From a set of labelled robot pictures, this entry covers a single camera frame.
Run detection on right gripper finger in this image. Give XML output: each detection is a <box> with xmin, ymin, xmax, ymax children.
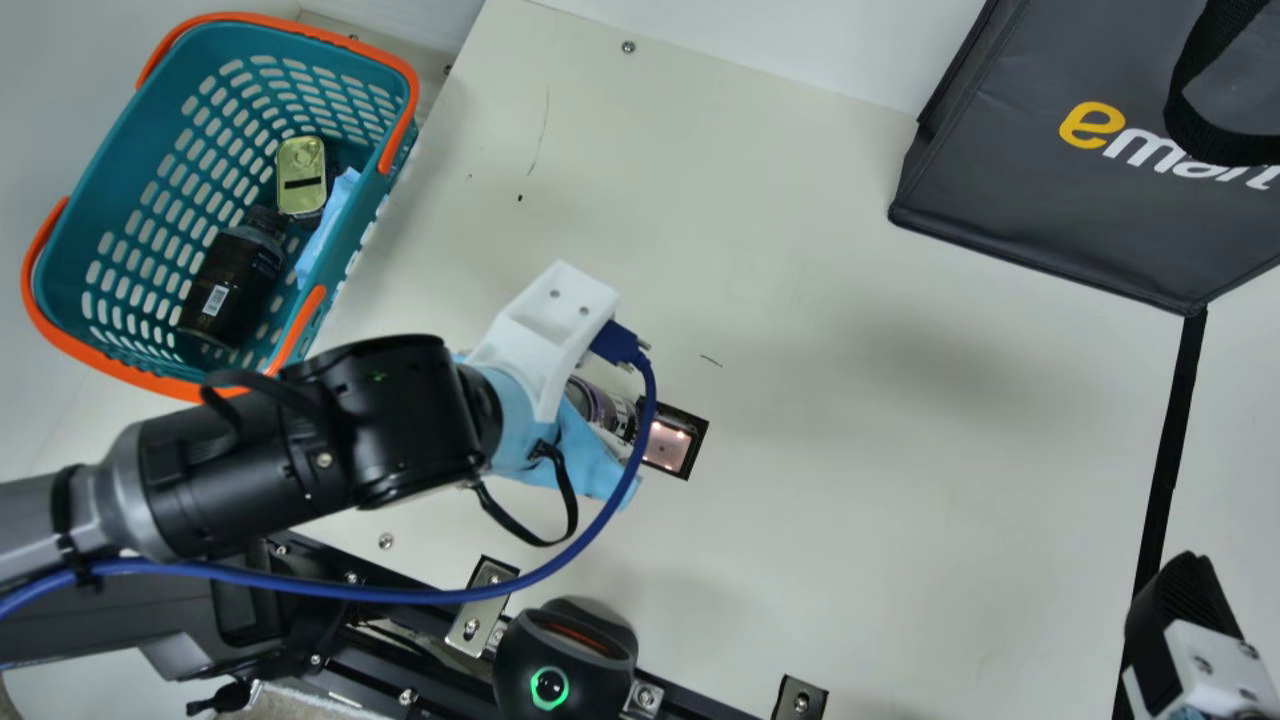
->
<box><xmin>1120</xmin><ymin>550</ymin><xmax>1280</xmax><ymax>720</ymax></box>

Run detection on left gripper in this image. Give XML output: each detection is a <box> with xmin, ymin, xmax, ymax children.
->
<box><xmin>452</xmin><ymin>350</ymin><xmax>643</xmax><ymax>513</ymax></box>

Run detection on purple can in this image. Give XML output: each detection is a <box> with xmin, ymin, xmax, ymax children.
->
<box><xmin>564</xmin><ymin>374</ymin><xmax>653</xmax><ymax>451</ymax></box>

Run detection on small square scanner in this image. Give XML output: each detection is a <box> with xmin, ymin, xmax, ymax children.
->
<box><xmin>634</xmin><ymin>397</ymin><xmax>711</xmax><ymax>482</ymax></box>

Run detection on teal shopping basket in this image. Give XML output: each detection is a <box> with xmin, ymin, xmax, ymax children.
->
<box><xmin>20</xmin><ymin>12</ymin><xmax>421</xmax><ymax>403</ymax></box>

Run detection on black strip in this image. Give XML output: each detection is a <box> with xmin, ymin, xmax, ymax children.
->
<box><xmin>1112</xmin><ymin>308</ymin><xmax>1210</xmax><ymax>720</ymax></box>

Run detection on black device with green light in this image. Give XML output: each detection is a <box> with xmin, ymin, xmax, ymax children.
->
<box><xmin>491</xmin><ymin>596</ymin><xmax>640</xmax><ymax>720</ymax></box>

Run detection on pale blue packet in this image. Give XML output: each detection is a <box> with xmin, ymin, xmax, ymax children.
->
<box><xmin>294</xmin><ymin>168</ymin><xmax>362</xmax><ymax>291</ymax></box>

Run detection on dark coffee bottle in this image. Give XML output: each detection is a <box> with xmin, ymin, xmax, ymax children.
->
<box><xmin>177</xmin><ymin>205</ymin><xmax>291</xmax><ymax>351</ymax></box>

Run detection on gold rectangular tin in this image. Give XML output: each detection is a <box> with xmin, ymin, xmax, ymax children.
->
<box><xmin>275</xmin><ymin>135</ymin><xmax>329</xmax><ymax>221</ymax></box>

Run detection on thin black cable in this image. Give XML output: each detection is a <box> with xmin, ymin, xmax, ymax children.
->
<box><xmin>468</xmin><ymin>438</ymin><xmax>581</xmax><ymax>549</ymax></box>

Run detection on blue cable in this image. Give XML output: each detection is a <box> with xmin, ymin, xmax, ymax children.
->
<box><xmin>0</xmin><ymin>320</ymin><xmax>659</xmax><ymax>623</ymax></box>

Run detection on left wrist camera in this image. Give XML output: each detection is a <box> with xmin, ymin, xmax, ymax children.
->
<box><xmin>464</xmin><ymin>260</ymin><xmax>621</xmax><ymax>425</ymax></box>

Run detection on dark grey bag with straps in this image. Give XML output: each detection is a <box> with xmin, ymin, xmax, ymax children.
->
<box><xmin>888</xmin><ymin>0</ymin><xmax>1280</xmax><ymax>318</ymax></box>

